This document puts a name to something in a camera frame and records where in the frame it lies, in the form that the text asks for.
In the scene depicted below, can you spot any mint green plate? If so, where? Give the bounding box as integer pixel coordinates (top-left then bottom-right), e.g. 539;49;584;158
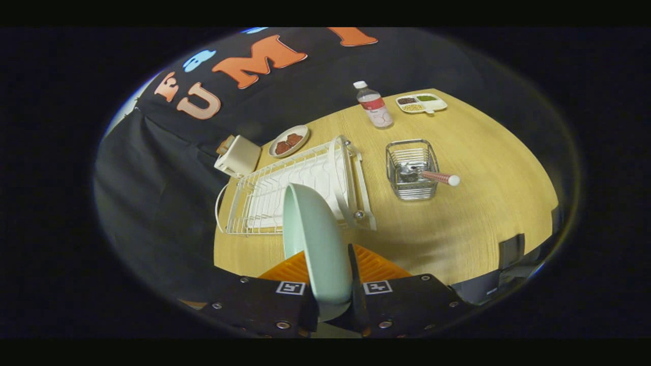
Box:
282;183;354;322

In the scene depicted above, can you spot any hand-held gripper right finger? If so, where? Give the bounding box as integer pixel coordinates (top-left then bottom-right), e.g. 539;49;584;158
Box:
331;244;476;338

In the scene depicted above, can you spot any white divided snack tray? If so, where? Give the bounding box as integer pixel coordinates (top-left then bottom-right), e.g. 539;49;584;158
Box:
395;93;448;115

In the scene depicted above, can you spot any beige plate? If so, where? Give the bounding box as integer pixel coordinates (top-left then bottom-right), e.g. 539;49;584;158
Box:
268;125;310;159

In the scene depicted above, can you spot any clear bottle with red label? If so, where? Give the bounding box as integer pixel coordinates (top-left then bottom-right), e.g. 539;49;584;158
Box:
353;80;395;130

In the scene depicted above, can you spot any white wire dish rack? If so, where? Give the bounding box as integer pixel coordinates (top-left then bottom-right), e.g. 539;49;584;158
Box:
215;135;378;237

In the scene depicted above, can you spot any metal wire basket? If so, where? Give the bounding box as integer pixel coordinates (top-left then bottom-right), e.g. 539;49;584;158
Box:
385;139;440;201

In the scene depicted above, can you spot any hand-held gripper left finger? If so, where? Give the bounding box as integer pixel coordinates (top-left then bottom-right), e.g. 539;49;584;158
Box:
201;250;318;339

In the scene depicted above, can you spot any white toaster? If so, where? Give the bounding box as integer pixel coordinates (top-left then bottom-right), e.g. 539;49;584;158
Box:
214;135;262;177

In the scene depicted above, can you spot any red-patterned spoon with white tip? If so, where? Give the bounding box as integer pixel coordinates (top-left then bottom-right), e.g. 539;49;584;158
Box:
399;162;461;187

